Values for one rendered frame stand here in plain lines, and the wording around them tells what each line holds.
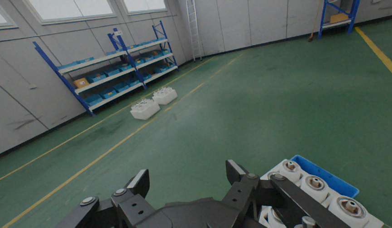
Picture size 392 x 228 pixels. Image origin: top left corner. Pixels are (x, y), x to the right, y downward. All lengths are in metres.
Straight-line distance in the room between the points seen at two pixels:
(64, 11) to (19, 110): 2.84
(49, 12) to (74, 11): 0.55
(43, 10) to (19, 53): 1.23
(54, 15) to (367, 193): 6.15
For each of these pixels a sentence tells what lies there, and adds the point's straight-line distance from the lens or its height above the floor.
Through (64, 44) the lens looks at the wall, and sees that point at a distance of 5.47.
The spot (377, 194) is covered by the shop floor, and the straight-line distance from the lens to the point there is 1.29.
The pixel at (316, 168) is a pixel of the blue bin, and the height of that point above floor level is 0.10.
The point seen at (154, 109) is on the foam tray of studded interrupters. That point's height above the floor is 0.07.
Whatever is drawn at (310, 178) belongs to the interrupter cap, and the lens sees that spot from 0.91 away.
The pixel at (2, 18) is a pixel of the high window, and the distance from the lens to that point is 5.50.
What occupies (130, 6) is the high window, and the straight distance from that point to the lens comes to 6.49.
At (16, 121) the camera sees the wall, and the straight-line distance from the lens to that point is 5.39.
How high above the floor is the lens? 0.99
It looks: 29 degrees down
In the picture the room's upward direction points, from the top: 19 degrees counter-clockwise
